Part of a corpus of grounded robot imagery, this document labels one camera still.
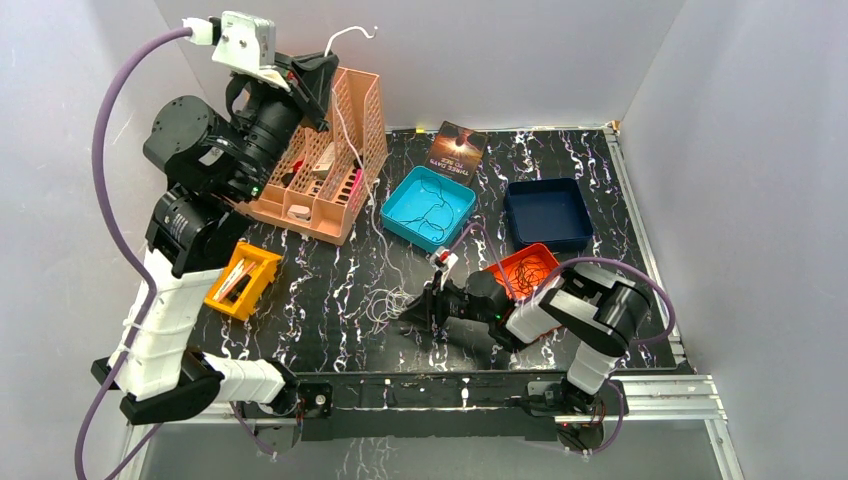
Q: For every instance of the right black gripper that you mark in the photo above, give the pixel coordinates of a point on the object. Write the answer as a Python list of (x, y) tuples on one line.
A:
[(421, 315)]

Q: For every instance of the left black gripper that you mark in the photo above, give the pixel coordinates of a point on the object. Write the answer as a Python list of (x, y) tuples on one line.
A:
[(295, 92)]

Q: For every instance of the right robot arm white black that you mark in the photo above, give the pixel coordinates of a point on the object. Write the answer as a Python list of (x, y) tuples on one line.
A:
[(601, 309)]

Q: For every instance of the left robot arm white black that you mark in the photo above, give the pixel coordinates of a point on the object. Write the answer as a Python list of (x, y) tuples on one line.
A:
[(190, 240)]

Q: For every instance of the white box in organizer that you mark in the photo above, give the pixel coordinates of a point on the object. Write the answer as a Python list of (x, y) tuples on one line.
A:
[(324, 164)]

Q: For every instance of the teal square tray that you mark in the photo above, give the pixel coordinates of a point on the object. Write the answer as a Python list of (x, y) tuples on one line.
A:
[(427, 209)]

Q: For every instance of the orange square tray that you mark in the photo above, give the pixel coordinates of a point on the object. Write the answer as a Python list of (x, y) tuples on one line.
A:
[(524, 270)]

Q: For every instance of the pink marker in organizer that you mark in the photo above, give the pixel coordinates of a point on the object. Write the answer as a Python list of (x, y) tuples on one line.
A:
[(355, 188)]

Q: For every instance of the pink plastic file organizer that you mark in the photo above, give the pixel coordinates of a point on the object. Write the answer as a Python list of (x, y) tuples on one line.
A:
[(322, 181)]

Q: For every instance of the dark book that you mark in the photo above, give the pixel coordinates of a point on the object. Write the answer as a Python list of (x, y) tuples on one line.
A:
[(457, 152)]

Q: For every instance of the navy blue square tray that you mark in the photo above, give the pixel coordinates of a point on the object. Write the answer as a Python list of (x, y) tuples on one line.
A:
[(551, 212)]

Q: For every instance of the yellow small bin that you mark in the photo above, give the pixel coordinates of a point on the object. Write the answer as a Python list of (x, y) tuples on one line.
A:
[(262, 277)]

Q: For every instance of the pens in yellow bin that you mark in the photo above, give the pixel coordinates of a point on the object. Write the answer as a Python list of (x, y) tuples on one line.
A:
[(236, 282)]

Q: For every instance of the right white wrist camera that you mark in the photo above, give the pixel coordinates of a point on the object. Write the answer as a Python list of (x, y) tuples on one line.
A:
[(443, 260)]

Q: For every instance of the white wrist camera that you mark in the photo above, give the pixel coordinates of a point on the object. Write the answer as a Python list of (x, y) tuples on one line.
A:
[(247, 46), (443, 260)]

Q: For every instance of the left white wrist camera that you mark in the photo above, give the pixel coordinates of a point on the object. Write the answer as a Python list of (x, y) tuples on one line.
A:
[(247, 46)]

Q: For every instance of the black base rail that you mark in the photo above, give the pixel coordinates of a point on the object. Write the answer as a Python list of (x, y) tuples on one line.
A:
[(430, 404)]

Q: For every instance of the aluminium frame rail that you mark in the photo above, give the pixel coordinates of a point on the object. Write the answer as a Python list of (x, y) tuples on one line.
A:
[(672, 397)]

